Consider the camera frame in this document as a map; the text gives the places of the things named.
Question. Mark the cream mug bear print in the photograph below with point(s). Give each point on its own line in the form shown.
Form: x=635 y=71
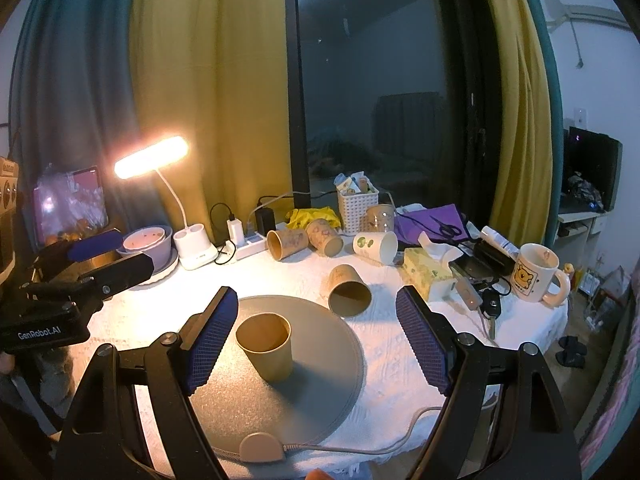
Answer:
x=532 y=275

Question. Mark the white side desk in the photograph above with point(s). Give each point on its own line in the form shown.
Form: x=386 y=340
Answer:
x=580 y=220

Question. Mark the yellow green tissue box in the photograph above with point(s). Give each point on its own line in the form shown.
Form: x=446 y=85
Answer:
x=425 y=272

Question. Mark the dark glass window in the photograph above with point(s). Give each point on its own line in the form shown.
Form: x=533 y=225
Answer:
x=375 y=85

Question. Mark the black slipper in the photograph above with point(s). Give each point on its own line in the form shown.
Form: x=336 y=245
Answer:
x=574 y=344
x=567 y=359

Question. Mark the round grey heating mat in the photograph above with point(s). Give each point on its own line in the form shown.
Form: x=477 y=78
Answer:
x=315 y=385

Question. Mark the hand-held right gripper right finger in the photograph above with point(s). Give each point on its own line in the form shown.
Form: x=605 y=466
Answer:
x=425 y=340

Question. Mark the black monitor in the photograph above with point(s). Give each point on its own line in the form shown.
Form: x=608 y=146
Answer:
x=595 y=160

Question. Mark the clear patterned glass cup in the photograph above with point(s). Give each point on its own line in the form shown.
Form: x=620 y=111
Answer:
x=380 y=219

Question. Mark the black pouch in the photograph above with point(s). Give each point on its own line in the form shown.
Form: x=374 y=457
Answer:
x=487 y=262

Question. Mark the small yellow bottle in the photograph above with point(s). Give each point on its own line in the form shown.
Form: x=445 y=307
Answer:
x=574 y=277

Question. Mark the grey blue curtain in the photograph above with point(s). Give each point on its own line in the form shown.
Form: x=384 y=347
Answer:
x=75 y=85

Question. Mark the yellow cloth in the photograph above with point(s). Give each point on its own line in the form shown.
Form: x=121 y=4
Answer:
x=310 y=216

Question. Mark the white cup green print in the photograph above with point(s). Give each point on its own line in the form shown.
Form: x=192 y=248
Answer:
x=372 y=245

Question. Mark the white tube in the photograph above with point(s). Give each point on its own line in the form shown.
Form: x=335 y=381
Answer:
x=500 y=241

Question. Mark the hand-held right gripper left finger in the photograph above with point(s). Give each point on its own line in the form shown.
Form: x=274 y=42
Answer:
x=210 y=345

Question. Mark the white power strip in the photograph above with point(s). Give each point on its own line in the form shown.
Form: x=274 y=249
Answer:
x=250 y=246

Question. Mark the white air conditioner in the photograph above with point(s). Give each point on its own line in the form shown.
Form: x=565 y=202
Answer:
x=585 y=10

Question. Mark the white desk lamp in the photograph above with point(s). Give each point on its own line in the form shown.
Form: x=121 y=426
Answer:
x=150 y=157

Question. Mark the white scalloped plate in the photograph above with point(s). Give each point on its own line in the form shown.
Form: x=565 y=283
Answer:
x=166 y=271

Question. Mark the black car key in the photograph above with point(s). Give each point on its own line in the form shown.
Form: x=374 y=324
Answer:
x=490 y=310

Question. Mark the small beige device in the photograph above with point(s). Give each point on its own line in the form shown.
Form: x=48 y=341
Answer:
x=470 y=292

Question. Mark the purple cloth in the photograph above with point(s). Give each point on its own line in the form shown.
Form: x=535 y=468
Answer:
x=415 y=225

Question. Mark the plain brown paper cup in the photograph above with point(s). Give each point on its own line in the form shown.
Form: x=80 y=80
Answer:
x=265 y=355

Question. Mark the yellow curtain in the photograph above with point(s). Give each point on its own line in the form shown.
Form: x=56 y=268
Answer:
x=515 y=110
x=210 y=85

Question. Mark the black scissors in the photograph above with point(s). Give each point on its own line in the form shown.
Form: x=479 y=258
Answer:
x=445 y=227

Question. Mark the white plug charger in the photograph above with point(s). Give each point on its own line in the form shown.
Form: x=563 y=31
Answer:
x=236 y=230

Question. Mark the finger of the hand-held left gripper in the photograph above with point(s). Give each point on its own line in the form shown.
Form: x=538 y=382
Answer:
x=95 y=246
x=125 y=269

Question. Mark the brown paper cup faint print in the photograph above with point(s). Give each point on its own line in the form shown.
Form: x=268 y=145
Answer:
x=290 y=242
x=345 y=285
x=322 y=235

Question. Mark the purple bowl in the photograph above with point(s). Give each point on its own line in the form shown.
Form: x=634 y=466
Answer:
x=150 y=255

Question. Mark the black power adapter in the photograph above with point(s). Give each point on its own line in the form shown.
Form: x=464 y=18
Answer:
x=265 y=220

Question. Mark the pink patterned blanket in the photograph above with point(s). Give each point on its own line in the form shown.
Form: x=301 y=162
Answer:
x=615 y=385

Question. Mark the white woven basket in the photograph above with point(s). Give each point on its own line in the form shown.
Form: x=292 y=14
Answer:
x=356 y=212

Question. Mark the tablet with lit screen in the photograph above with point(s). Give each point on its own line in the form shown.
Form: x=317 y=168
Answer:
x=70 y=202

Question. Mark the small sachet bundle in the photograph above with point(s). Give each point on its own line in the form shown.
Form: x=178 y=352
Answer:
x=350 y=183

